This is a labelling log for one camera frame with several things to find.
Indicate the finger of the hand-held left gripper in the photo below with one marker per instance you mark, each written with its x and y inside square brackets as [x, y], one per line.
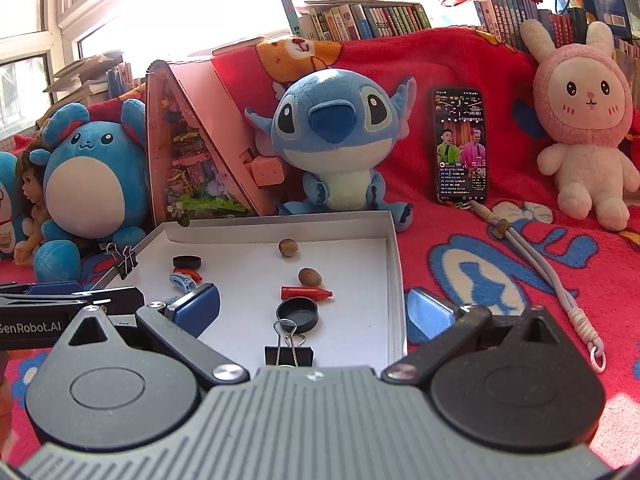
[120, 297]
[55, 288]

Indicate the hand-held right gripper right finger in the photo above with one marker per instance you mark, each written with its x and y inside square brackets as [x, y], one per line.
[430, 307]

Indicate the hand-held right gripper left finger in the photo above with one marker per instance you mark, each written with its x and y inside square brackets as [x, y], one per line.
[197, 305]

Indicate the light blue clip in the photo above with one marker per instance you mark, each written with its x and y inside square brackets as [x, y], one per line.
[180, 282]

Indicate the small red crayon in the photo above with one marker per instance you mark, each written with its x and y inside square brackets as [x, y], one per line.
[195, 275]

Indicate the thick black cap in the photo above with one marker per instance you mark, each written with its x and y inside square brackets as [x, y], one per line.
[186, 262]

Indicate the large black round lid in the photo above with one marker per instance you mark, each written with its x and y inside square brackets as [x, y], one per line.
[297, 322]

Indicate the shallow white cardboard box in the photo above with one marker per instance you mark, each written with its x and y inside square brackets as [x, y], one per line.
[340, 260]

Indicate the large red crayon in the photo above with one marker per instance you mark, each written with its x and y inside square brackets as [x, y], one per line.
[300, 293]

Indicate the black binder clip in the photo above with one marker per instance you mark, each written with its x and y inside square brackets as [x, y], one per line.
[287, 357]
[127, 262]

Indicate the brown walnut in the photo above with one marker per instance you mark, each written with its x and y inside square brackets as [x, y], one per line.
[288, 248]
[308, 276]

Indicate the person's left hand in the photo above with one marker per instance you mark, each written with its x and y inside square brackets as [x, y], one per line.
[5, 410]

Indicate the blue robot cat plush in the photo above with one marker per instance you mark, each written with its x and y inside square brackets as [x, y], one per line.
[7, 195]

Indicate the round blue plush toy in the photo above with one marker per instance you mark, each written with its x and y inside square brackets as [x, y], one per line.
[85, 185]

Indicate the brown-haired doll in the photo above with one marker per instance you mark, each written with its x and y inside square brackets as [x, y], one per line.
[32, 180]

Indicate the small pink cube figure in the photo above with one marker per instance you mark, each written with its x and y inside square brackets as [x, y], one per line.
[267, 172]

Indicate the black smartphone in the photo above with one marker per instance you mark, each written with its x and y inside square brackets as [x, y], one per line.
[460, 145]

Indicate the pink triangular toy house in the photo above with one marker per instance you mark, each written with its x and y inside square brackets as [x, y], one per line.
[220, 105]

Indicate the blue big-eared alien plush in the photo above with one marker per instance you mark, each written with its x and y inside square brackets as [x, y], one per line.
[330, 125]

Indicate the stack of papers and books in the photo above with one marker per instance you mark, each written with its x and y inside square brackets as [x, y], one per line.
[80, 72]

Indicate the window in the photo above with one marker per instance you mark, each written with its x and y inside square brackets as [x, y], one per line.
[50, 35]

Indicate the pink rabbit plush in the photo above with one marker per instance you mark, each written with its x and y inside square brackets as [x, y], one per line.
[580, 95]

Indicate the row of books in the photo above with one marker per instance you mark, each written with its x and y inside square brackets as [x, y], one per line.
[365, 22]
[505, 15]

